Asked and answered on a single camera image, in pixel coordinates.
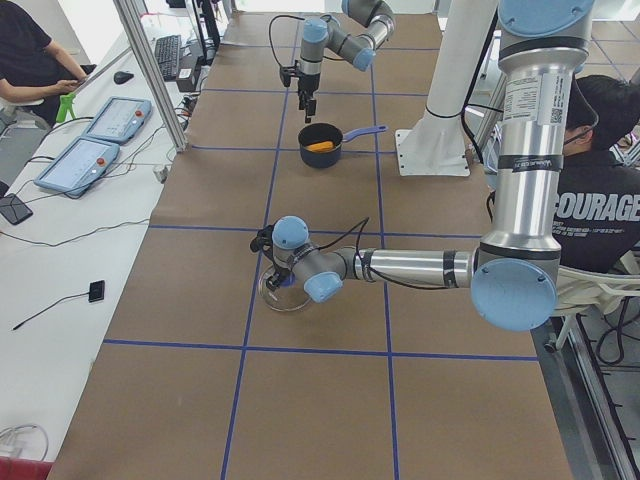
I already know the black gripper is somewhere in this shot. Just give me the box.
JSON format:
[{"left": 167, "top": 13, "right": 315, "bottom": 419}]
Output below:
[
  {"left": 265, "top": 262, "right": 295, "bottom": 291},
  {"left": 298, "top": 74, "right": 320, "bottom": 124}
]

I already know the glass lid blue knob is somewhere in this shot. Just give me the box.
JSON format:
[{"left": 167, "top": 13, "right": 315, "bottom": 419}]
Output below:
[{"left": 258, "top": 266, "right": 311, "bottom": 312}]

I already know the yellow corn cob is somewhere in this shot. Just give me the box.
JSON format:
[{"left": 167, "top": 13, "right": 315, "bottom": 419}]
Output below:
[{"left": 306, "top": 141, "right": 335, "bottom": 153}]

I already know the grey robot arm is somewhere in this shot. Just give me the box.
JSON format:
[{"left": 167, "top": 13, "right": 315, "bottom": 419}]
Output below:
[
  {"left": 251, "top": 1, "right": 593, "bottom": 331},
  {"left": 293, "top": 1, "right": 396, "bottom": 124}
]

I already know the black keyboard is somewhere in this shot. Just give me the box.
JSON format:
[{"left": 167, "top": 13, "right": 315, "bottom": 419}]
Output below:
[{"left": 154, "top": 35, "right": 182, "bottom": 81}]

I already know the small black sensor pad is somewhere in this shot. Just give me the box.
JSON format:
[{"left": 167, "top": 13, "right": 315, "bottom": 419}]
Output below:
[{"left": 88, "top": 280, "right": 106, "bottom": 303}]

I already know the far blue teach pendant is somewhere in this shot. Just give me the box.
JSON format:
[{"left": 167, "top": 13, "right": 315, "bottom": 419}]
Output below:
[{"left": 83, "top": 96, "right": 152, "bottom": 145}]

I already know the blue teach pendant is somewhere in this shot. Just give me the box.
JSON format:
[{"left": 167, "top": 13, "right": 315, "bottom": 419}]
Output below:
[
  {"left": 34, "top": 136, "right": 120, "bottom": 198},
  {"left": 83, "top": 96, "right": 152, "bottom": 145}
]

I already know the black computer mouse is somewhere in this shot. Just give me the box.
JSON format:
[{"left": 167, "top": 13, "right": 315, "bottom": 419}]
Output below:
[{"left": 113, "top": 71, "right": 134, "bottom": 85}]

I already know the near blue teach pendant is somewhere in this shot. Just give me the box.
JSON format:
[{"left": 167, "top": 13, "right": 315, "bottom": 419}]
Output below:
[{"left": 34, "top": 136, "right": 120, "bottom": 198}]

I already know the green clamp stand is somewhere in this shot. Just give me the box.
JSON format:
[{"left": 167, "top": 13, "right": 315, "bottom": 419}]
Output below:
[{"left": 56, "top": 92, "right": 76, "bottom": 124}]

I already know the black smartphone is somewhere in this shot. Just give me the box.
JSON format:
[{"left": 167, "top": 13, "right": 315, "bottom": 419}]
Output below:
[{"left": 0, "top": 194, "right": 33, "bottom": 225}]

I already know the person in black shirt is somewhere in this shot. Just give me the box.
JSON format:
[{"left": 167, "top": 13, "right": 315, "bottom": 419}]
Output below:
[{"left": 1, "top": 1, "right": 96, "bottom": 126}]

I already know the white plastic chair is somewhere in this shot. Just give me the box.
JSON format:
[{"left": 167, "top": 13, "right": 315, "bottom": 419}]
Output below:
[{"left": 544, "top": 251, "right": 639, "bottom": 353}]

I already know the seated person courage jacket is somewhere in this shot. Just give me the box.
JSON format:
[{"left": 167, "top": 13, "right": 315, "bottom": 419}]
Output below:
[{"left": 553, "top": 75, "right": 639, "bottom": 273}]

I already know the blue saucepan with handle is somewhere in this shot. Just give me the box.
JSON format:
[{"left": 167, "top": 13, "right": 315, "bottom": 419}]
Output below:
[{"left": 298, "top": 123, "right": 388, "bottom": 169}]

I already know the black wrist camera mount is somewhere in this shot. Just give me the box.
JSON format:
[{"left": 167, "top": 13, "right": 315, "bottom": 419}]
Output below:
[
  {"left": 250, "top": 225, "right": 274, "bottom": 253},
  {"left": 279, "top": 64, "right": 300, "bottom": 88}
]

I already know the black braided right cable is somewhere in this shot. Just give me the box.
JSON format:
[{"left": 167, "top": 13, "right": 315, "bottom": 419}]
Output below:
[{"left": 268, "top": 14, "right": 341, "bottom": 69}]

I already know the black braided cable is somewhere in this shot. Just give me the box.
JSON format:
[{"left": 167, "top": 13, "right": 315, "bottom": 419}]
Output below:
[
  {"left": 268, "top": 14, "right": 341, "bottom": 69},
  {"left": 309, "top": 216, "right": 451, "bottom": 291}
]

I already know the black braided left cable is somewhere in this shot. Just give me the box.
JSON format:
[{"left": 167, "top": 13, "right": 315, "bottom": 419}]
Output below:
[{"left": 309, "top": 216, "right": 451, "bottom": 291}]

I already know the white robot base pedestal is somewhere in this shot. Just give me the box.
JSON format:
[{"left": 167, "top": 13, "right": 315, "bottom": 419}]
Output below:
[{"left": 395, "top": 0, "right": 498, "bottom": 177}]

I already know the aluminium frame post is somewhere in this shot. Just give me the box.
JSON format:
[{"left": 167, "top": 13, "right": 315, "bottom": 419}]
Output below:
[{"left": 113, "top": 0, "right": 187, "bottom": 152}]

